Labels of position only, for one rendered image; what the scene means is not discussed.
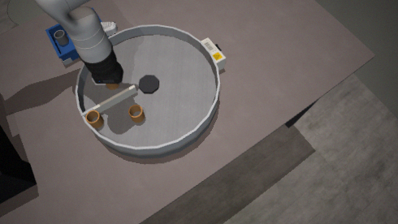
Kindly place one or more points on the grey round turntable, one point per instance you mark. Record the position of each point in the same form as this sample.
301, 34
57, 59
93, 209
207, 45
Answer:
174, 85

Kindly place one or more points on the grey metal sleeve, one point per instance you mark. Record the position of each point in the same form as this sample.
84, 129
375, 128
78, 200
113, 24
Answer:
61, 37

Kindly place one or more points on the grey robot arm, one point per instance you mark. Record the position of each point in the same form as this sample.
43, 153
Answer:
81, 24

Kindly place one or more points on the blue crate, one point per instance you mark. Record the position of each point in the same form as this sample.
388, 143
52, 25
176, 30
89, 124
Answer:
66, 52

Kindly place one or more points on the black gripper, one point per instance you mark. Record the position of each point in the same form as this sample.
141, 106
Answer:
101, 60

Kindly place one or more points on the bronze bushing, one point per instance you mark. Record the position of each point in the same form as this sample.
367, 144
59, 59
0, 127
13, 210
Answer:
112, 86
140, 117
93, 114

